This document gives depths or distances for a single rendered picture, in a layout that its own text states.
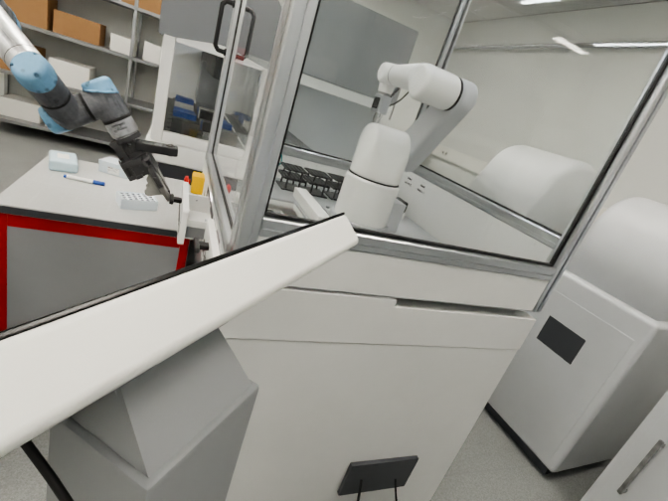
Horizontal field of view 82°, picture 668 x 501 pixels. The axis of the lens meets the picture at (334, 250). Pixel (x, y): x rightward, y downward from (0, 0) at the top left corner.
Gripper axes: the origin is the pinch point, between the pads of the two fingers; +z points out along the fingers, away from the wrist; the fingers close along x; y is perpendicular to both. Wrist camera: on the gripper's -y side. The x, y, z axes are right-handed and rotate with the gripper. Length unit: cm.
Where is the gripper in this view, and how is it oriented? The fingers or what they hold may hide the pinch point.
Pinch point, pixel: (169, 194)
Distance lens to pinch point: 131.8
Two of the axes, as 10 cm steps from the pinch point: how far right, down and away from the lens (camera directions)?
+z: 2.7, 8.0, 5.3
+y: -9.0, 4.0, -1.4
